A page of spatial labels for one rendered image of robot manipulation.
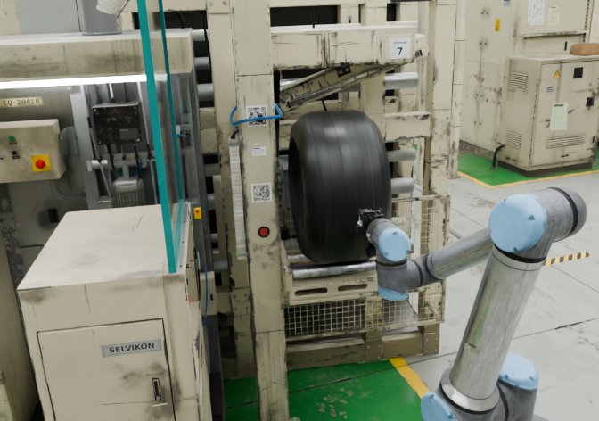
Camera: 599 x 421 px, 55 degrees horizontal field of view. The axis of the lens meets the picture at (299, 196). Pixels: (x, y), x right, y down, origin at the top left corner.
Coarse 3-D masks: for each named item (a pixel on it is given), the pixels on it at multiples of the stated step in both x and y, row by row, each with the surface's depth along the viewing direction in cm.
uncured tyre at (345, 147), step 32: (320, 128) 207; (352, 128) 208; (288, 160) 243; (320, 160) 200; (352, 160) 201; (384, 160) 205; (320, 192) 199; (352, 192) 199; (384, 192) 202; (320, 224) 202; (352, 224) 203; (320, 256) 213; (352, 256) 216
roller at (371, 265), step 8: (328, 264) 224; (336, 264) 224; (344, 264) 224; (352, 264) 224; (360, 264) 224; (368, 264) 224; (376, 264) 225; (296, 272) 220; (304, 272) 221; (312, 272) 221; (320, 272) 222; (328, 272) 222; (336, 272) 223; (344, 272) 224; (352, 272) 224
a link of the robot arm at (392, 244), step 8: (376, 224) 175; (384, 224) 173; (392, 224) 173; (376, 232) 171; (384, 232) 167; (392, 232) 165; (400, 232) 165; (376, 240) 169; (384, 240) 164; (392, 240) 165; (400, 240) 165; (408, 240) 166; (376, 248) 170; (384, 248) 164; (392, 248) 165; (400, 248) 165; (408, 248) 166; (376, 256) 171; (384, 256) 165; (392, 256) 165; (400, 256) 165
